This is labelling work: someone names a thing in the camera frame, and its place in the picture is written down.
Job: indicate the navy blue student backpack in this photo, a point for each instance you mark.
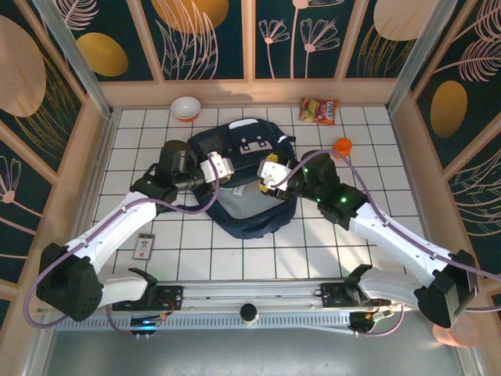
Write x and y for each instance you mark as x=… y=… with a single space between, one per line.
x=219 y=138

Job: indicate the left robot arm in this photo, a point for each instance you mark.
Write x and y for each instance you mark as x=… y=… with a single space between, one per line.
x=117 y=223

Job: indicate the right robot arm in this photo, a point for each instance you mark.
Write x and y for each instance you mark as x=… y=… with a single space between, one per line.
x=391 y=239

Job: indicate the red fruit candy bag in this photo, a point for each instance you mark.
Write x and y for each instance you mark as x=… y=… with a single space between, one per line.
x=318 y=111

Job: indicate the small orange round object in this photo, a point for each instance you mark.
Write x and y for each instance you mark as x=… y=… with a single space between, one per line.
x=344 y=145

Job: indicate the white bowl with orange rim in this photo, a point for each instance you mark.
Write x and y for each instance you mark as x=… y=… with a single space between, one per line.
x=185 y=108

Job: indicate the small white card with red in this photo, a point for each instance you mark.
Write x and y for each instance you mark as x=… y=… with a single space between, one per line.
x=144 y=248

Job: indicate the black round knob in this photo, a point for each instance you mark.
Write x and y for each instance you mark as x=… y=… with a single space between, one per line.
x=249 y=312

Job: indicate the pink translucent cup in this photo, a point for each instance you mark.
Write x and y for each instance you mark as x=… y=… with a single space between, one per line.
x=463 y=337

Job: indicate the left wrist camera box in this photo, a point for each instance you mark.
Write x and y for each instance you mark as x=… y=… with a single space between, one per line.
x=219 y=166

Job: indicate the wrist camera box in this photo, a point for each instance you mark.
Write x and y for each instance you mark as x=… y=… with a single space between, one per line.
x=219 y=166
x=274 y=174

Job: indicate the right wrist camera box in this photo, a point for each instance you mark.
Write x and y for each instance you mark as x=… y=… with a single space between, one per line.
x=274 y=174

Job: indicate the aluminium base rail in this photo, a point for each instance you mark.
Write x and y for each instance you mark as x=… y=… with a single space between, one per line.
x=254 y=291

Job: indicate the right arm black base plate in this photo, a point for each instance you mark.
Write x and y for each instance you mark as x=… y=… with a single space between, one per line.
x=332 y=293

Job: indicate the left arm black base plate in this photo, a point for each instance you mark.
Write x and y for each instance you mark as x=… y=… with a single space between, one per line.
x=172 y=297

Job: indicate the aluminium frame post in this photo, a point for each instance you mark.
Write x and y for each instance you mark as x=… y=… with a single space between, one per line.
x=78 y=66
x=419 y=55

